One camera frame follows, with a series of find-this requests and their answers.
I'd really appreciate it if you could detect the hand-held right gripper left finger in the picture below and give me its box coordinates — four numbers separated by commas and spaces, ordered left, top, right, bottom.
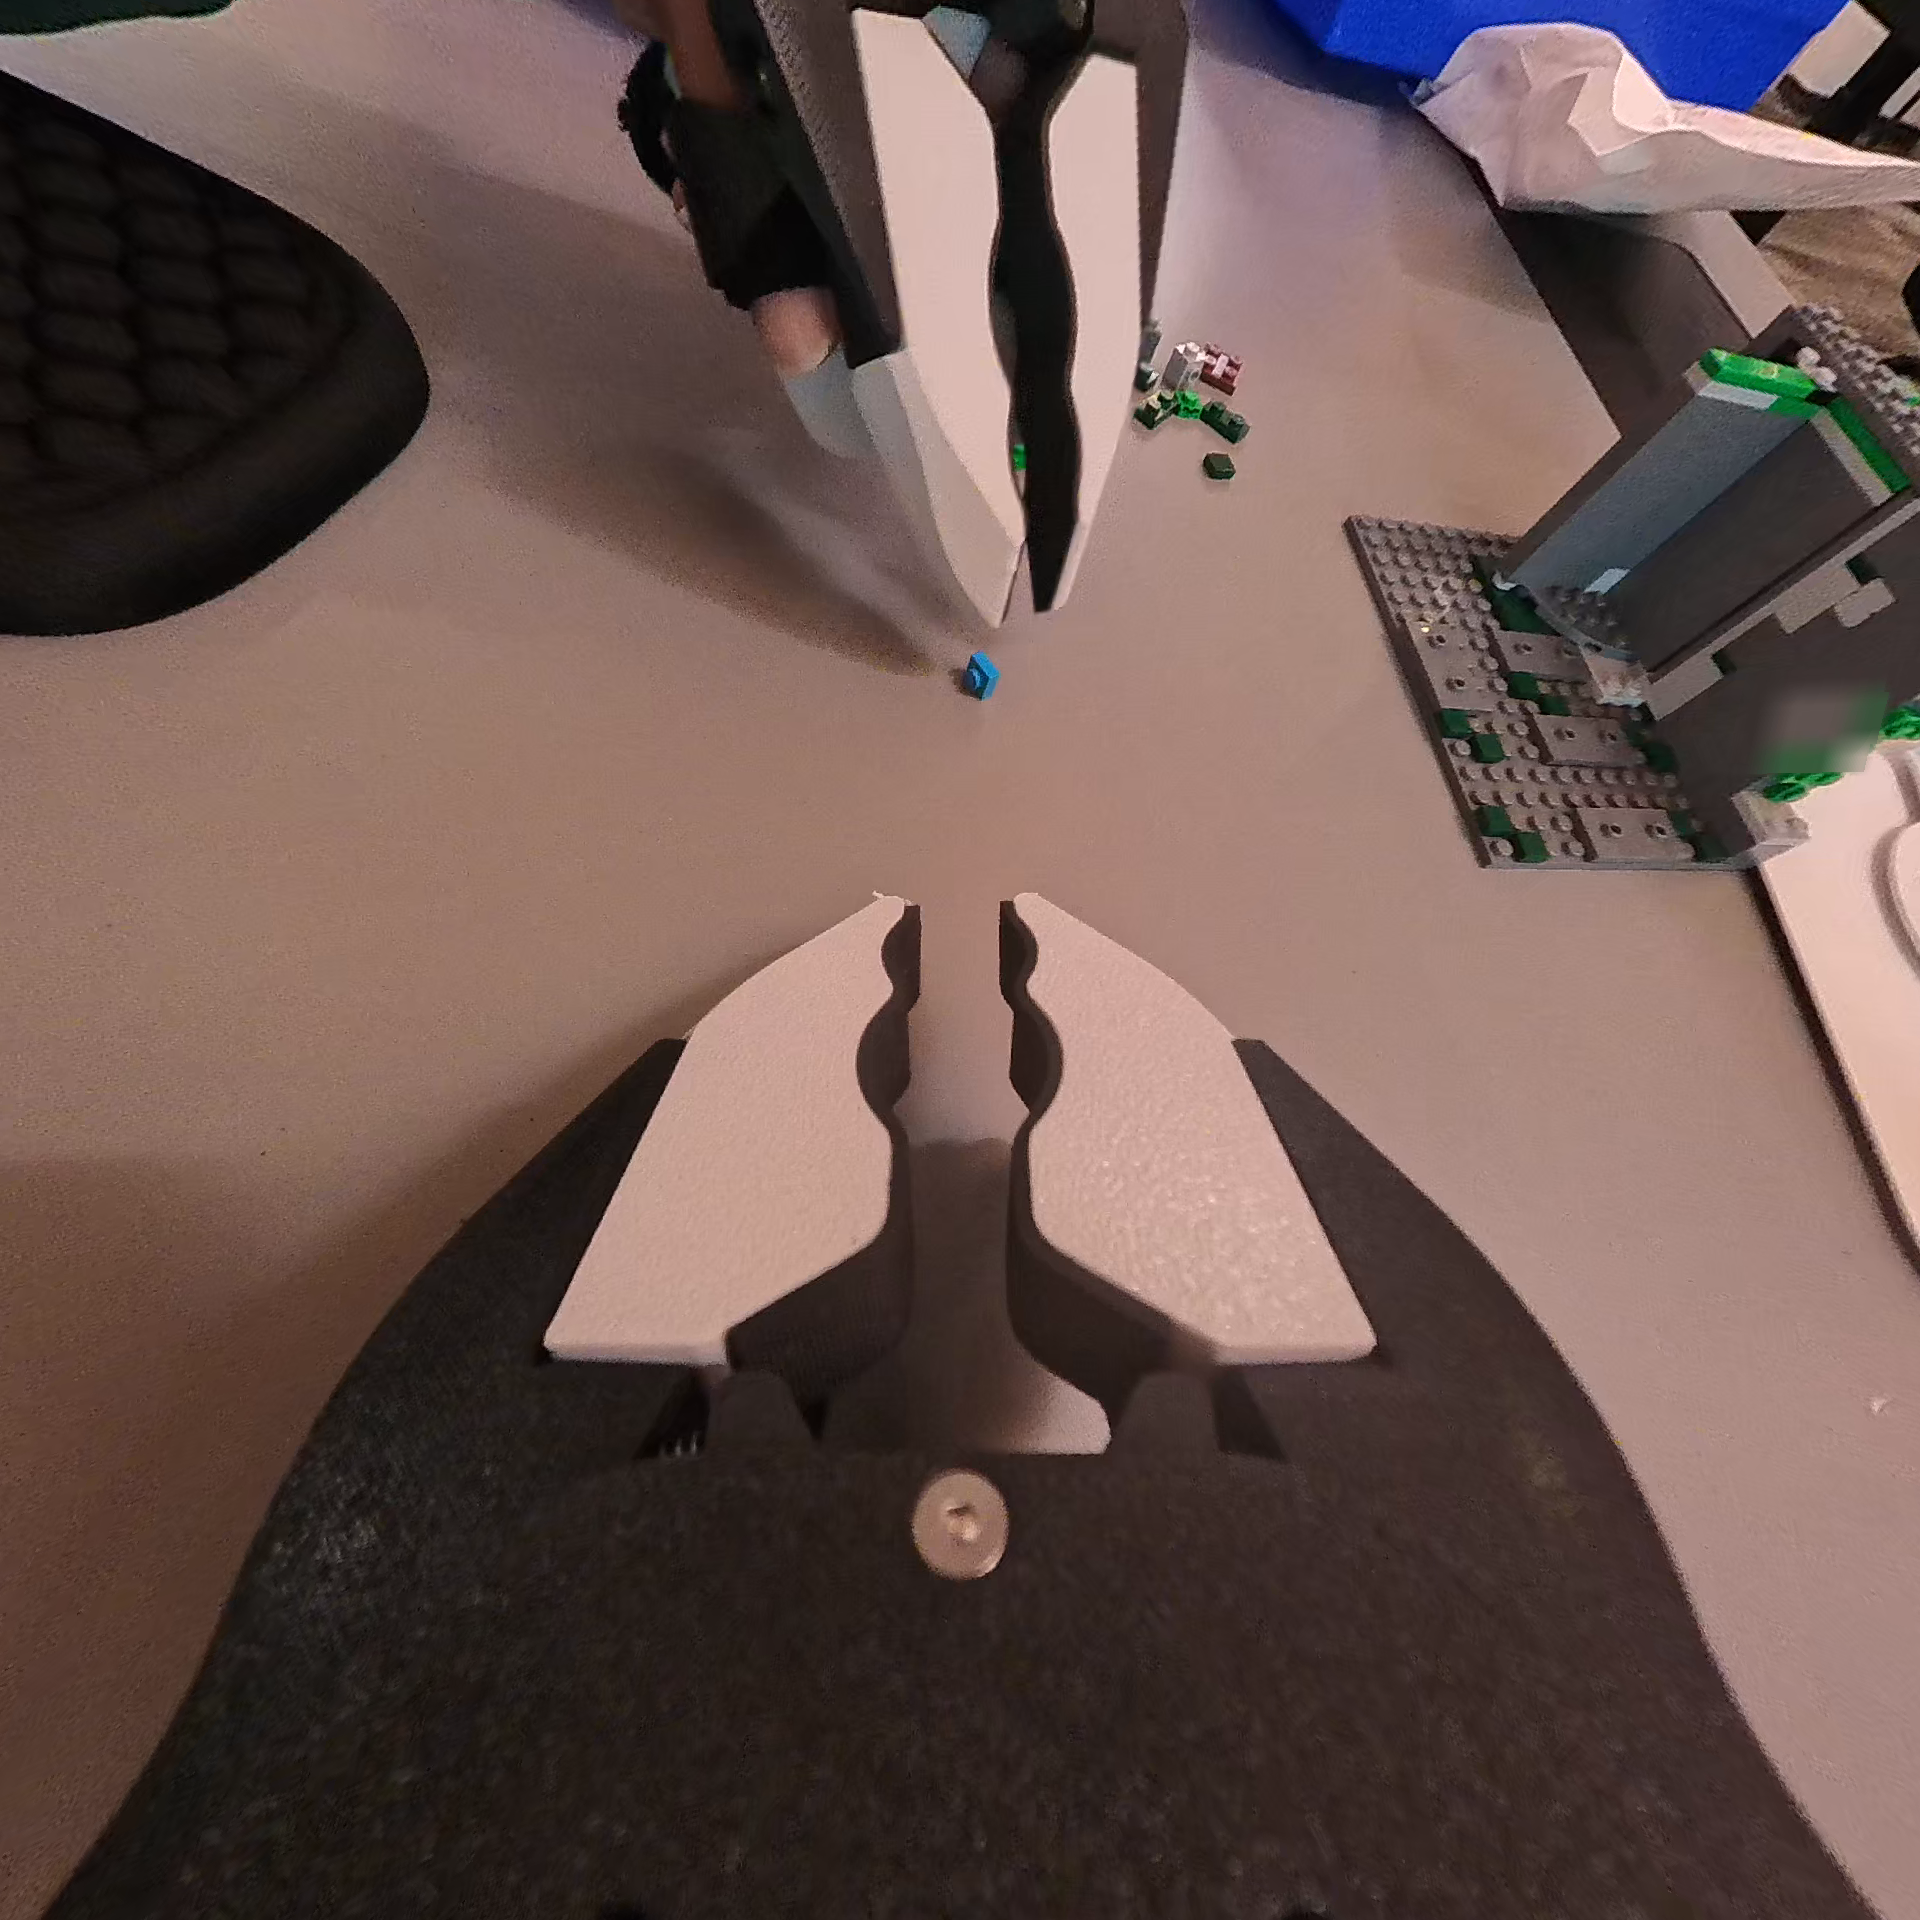
545, 894, 924, 1444

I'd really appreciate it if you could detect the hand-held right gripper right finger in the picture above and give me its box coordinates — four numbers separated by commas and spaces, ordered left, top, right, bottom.
996, 892, 1379, 1444

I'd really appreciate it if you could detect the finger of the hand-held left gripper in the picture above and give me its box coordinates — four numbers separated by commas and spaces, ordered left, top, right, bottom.
784, 0, 1038, 633
991, 53, 1144, 616

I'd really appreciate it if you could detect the pile of small bricks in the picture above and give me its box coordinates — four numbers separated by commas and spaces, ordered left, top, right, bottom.
1008, 321, 1255, 484

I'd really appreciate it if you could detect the grey toy brick building model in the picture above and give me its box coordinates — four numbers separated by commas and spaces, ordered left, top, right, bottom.
1344, 304, 1920, 876

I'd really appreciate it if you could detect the person's left hand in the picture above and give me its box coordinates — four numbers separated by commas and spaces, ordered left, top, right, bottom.
656, 0, 847, 377

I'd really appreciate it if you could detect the blue plastic bin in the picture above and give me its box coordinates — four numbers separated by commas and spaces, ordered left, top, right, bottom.
1275, 0, 1857, 118

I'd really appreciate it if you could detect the white printed paper bag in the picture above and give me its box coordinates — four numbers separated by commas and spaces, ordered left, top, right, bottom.
1408, 22, 1920, 224

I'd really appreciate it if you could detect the white book stand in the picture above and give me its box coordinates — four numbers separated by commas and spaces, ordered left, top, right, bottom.
1751, 747, 1920, 1255

